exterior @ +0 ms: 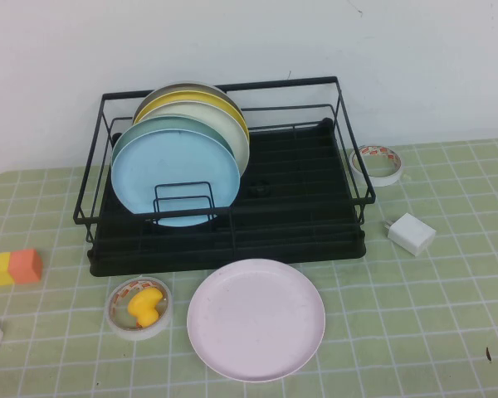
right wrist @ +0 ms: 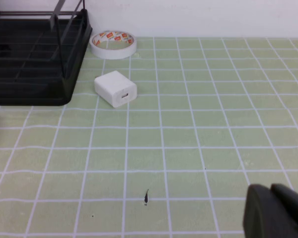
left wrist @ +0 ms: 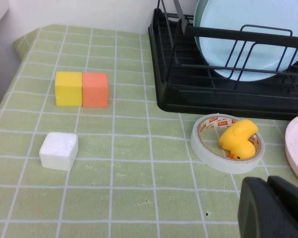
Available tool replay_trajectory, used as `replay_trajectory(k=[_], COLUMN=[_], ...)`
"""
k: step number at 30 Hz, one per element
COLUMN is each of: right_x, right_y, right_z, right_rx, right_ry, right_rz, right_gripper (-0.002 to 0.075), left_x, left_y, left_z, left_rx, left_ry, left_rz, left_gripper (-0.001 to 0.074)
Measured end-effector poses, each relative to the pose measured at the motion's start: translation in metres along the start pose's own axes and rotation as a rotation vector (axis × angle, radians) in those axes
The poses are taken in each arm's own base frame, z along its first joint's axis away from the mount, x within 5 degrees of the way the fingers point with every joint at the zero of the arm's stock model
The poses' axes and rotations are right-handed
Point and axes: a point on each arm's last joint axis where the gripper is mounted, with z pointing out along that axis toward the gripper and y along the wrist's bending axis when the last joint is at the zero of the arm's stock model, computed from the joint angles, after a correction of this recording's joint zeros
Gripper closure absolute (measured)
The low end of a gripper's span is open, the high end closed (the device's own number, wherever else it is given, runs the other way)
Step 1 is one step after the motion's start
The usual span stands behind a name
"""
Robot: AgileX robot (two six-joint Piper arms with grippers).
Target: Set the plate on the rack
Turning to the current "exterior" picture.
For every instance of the light blue round plate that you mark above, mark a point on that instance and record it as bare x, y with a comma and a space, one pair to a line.
170, 166

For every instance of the green checked tablecloth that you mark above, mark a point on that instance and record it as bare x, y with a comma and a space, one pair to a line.
357, 331

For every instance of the teal green round plate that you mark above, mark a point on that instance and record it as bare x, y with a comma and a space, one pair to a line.
166, 123

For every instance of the pale green round plate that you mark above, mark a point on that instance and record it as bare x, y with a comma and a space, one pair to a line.
234, 132

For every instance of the black plastic drip tray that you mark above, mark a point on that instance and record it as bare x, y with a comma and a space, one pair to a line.
294, 240

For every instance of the grey beige round plate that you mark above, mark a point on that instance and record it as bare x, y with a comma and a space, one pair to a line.
178, 87

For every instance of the yellow round plate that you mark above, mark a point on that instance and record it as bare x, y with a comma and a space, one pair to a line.
182, 97

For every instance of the white usb charger plug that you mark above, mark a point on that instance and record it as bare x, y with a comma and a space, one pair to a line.
413, 236

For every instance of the yellow rubber duck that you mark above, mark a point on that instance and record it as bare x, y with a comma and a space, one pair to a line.
143, 307

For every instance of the small dark debris piece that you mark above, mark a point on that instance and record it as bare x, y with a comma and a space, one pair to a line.
488, 354

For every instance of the pink round plate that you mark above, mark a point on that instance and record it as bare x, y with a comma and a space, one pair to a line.
253, 319

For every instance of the white tape roll orange print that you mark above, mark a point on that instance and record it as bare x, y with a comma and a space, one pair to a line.
141, 335
377, 181

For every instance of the orange cube block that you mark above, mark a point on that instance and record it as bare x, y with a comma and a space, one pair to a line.
25, 267

